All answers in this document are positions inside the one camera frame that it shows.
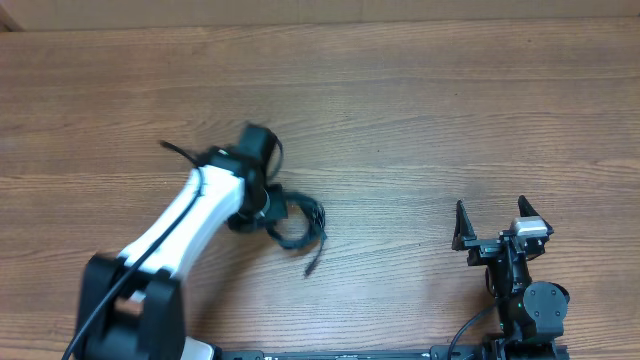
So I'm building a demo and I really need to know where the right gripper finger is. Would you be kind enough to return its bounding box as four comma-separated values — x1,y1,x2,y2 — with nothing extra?
452,200,477,251
517,195,553,233

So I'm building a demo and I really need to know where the black USB cable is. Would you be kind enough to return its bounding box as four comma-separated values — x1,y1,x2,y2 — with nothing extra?
267,191,329,278

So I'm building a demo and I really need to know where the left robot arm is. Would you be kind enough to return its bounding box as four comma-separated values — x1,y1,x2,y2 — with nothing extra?
63,124,288,359

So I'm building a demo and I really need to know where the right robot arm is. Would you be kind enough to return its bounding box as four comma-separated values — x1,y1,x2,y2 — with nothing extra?
446,195,570,359

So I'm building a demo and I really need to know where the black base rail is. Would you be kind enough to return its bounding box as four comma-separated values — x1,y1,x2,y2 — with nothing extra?
213,345,496,360

